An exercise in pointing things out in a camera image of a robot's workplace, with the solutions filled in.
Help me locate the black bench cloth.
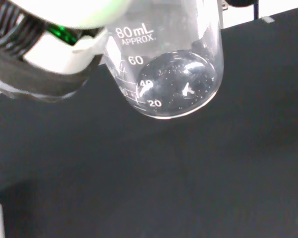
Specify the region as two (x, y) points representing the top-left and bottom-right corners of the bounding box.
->
(0, 6), (298, 238)

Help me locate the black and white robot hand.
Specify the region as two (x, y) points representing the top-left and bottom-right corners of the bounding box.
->
(0, 0), (133, 103)

